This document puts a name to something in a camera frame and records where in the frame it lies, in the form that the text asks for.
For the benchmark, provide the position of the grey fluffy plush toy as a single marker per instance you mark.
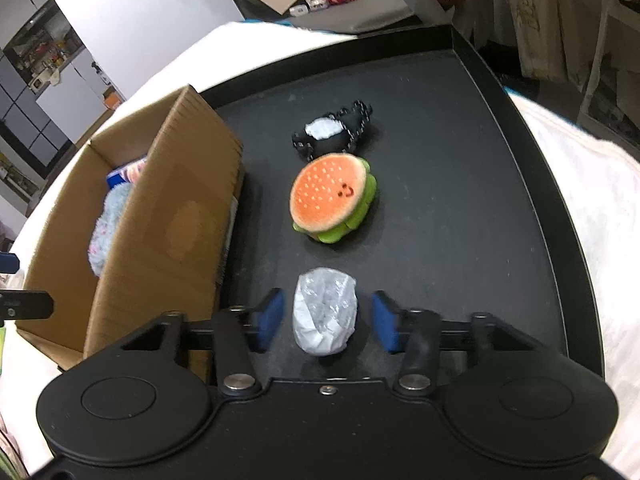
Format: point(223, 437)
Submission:
point(107, 225)

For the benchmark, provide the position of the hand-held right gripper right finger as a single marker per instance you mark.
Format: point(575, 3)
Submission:
point(386, 322)

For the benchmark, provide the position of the black and white plush toy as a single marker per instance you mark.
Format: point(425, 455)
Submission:
point(320, 130)

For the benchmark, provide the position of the white shelf frame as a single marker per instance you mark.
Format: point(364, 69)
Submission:
point(610, 50)

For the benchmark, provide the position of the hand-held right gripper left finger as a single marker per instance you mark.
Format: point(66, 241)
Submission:
point(267, 317)

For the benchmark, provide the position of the orange burger plush toy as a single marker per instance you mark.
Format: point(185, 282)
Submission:
point(330, 195)

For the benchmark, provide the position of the small orange carton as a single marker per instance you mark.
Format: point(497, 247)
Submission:
point(112, 101)

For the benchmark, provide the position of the purple tissue packet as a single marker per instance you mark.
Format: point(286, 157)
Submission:
point(125, 172)

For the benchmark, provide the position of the black shallow tray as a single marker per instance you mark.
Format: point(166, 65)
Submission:
point(450, 160)

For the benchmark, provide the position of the white plastic packet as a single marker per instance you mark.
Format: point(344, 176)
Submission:
point(325, 310)

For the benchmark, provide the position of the white tote bag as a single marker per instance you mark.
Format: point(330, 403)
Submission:
point(540, 20)

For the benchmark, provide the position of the kitchen shelf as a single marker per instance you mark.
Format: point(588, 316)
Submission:
point(45, 45)

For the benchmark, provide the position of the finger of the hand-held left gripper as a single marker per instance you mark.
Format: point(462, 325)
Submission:
point(27, 305)
point(7, 263)

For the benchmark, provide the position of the cardboard box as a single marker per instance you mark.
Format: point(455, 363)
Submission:
point(190, 200)

